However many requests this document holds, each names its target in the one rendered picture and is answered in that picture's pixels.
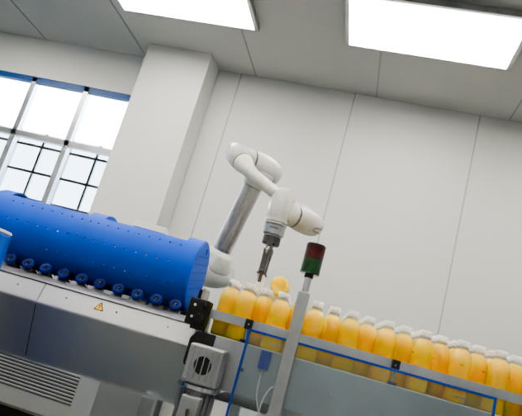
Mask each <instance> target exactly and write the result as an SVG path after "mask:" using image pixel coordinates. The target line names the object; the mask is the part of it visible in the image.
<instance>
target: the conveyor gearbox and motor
mask: <svg viewBox="0 0 522 416"><path fill-rule="evenodd" d="M228 355H229V353H228V352H227V351H225V350H221V349H219V348H215V347H210V346H207V345H205V344H201V343H192V344H191V346H190V349H189V352H188V355H187V360H186V363H185V366H184V368H183V373H182V376H181V379H179V380H178V383H179V384H180V385H182V387H180V389H179V392H178V397H177V400H176V403H175V406H174V409H173V414H172V416H211V411H212V407H213V404H214V401H215V398H216V397H215V396H214V395H220V394H221V391H220V390H218V389H217V388H219V387H220V384H221V379H222V376H223V373H224V370H225V364H226V362H227V358H228Z"/></svg>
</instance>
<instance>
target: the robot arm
mask: <svg viewBox="0 0 522 416"><path fill-rule="evenodd" d="M225 154H226V158H227V160H228V162H229V163H230V165H231V166H232V167H233V168H234V169H235V170H236V171H237V172H239V173H241V174H243V175H244V184H243V186H242V187H241V190H240V193H239V195H238V196H237V198H236V200H235V203H234V205H233V206H232V208H231V210H230V213H229V214H228V216H227V218H226V220H225V223H224V225H223V227H222V229H221V231H220V233H219V235H218V237H217V239H216V241H215V243H214V245H212V246H210V258H209V264H208V268H207V273H206V279H205V281H204V284H203V286H205V287H209V288H215V289H219V288H224V287H227V286H228V285H229V281H230V279H232V280H233V279H234V276H235V269H234V267H233V265H232V262H233V258H232V254H231V251H232V249H233V247H234V246H235V243H236V241H237V239H238V237H239V236H240V233H241V231H242V229H243V228H244V225H245V223H246V221H247V219H248V218H249V215H250V213H251V211H252V209H253V208H254V205H255V203H256V201H257V200H258V198H259V195H260V193H261V191H263V192H265V193H266V194H267V195H269V196H270V197H271V200H270V202H269V204H268V209H267V219H266V221H265V226H264V230H263V233H264V235H263V240H262V243H263V244H265V245H266V248H264V249H263V256H262V259H261V263H260V266H259V271H257V273H258V275H257V278H256V281H255V287H257V289H258V290H259V291H261V290H262V289H263V284H264V281H265V277H267V276H266V275H267V271H268V266H269V263H270V261H271V258H272V255H273V247H275V248H278V247H279V245H280V242H281V239H282V238H283V236H284V234H285V230H286V227H287V226H288V227H290V228H292V229H293V230H295V231H296V232H298V233H301V234H304V235H307V236H316V235H318V234H319V233H320V232H321V231H322V230H323V228H324V221H323V220H322V219H321V217H320V216H319V215H318V214H316V213H315V212H314V211H313V210H312V209H310V208H309V207H308V206H306V205H304V204H297V203H296V202H295V195H294V192H293V191H292V190H290V189H287V188H284V187H280V188H278V187H277V186H276V185H274V184H275V183H277V182H278V181H279V180H280V179H281V177H282V168H281V166H280V165H279V163H278V162H277V161H276V160H275V159H273V158H271V157H270V156H268V155H267V154H264V153H262V152H260V151H257V150H255V149H251V148H250V147H247V146H245V145H244V146H243V145H242V144H240V143H231V144H230V145H229V146H228V147H227V150H226V152H225Z"/></svg>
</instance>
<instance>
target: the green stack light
mask: <svg viewBox="0 0 522 416"><path fill-rule="evenodd" d="M322 263H323V262H322V261H321V260H318V259H315V258H309V257H304V258H303V260H302V264H301V270H300V273H302V274H305V273H308V274H311V275H313V276H314V277H319V276H320V270H321V266H322Z"/></svg>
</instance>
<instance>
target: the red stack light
mask: <svg viewBox="0 0 522 416"><path fill-rule="evenodd" d="M324 256H325V249H323V248H321V247H318V246H315V245H307V246H306V250H305V254H304V257H309V258H315V259H318V260H321V261H322V262H323V260H324Z"/></svg>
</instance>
